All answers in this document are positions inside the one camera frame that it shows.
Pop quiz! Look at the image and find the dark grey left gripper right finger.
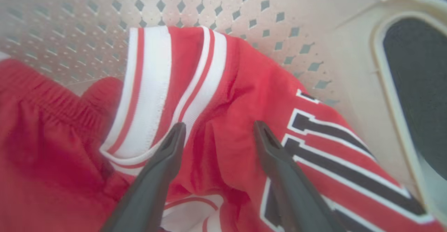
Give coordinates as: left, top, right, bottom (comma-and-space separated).
254, 121, 347, 232

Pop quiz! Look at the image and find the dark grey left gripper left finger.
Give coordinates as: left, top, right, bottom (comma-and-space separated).
101, 122, 187, 232

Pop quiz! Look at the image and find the red jersey with black number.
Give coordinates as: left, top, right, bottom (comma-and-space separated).
100, 25, 446, 232

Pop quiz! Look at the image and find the white perforated laundry basket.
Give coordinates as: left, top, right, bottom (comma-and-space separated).
0, 0, 447, 227

